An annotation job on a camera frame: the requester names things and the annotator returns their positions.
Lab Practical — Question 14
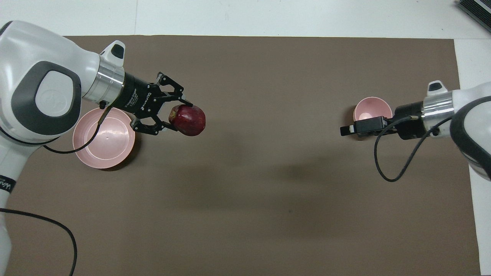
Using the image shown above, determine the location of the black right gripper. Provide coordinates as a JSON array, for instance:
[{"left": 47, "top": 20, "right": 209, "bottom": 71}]
[{"left": 340, "top": 101, "right": 427, "bottom": 140}]

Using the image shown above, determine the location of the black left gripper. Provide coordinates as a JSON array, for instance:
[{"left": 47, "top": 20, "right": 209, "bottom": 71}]
[{"left": 114, "top": 71, "right": 194, "bottom": 136}]

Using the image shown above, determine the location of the dark red apple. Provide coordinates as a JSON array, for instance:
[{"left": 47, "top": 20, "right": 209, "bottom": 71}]
[{"left": 169, "top": 105, "right": 206, "bottom": 137}]

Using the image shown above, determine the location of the pink ceramic bowl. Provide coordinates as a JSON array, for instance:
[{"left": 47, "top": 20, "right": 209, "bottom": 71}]
[{"left": 353, "top": 97, "right": 393, "bottom": 122}]

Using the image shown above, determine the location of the pink round plate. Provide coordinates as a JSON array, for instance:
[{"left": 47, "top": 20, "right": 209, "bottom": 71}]
[{"left": 72, "top": 107, "right": 136, "bottom": 169}]

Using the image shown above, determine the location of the large brown table mat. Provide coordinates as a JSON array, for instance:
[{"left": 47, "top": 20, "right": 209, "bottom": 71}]
[{"left": 0, "top": 35, "right": 482, "bottom": 276}]

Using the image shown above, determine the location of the dark grey ribbed device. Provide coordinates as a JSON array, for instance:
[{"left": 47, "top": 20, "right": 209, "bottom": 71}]
[{"left": 457, "top": 0, "right": 491, "bottom": 28}]

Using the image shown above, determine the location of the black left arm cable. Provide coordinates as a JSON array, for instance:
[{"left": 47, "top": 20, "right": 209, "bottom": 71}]
[{"left": 0, "top": 100, "right": 112, "bottom": 276}]

